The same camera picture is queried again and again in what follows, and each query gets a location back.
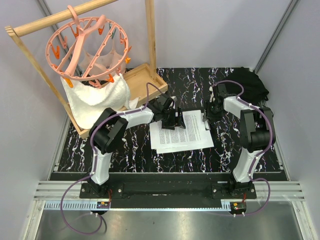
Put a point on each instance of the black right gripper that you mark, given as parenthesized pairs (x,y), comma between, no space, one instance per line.
(209,115)

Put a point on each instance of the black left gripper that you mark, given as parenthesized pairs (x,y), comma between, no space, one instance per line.
(175,121)

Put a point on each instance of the printed paper sheet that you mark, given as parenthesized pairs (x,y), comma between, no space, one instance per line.
(195,136)
(171,141)

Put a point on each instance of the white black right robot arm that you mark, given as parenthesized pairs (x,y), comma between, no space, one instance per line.
(256,129)

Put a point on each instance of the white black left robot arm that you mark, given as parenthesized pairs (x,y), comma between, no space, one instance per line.
(107,132)

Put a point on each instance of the black marble pattern mat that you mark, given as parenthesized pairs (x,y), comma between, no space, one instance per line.
(135,155)

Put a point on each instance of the black cloth bundle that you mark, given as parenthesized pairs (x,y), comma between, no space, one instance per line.
(254,89)

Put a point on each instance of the sheer pink mesh garment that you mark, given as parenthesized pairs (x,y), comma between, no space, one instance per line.
(102,63)

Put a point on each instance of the white towel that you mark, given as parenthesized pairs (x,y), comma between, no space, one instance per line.
(87,103)

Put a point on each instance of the pink round clip hanger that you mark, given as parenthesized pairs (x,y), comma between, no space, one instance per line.
(95,35)

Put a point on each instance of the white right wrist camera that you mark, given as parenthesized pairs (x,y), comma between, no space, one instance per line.
(212,94)

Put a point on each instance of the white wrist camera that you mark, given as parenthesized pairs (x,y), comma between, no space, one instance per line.
(174,98)
(212,94)

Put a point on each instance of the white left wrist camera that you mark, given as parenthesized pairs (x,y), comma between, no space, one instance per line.
(174,98)

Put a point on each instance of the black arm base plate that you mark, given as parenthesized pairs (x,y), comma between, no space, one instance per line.
(124,185)

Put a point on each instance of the aluminium rail frame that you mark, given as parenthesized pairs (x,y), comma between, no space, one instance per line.
(63,194)

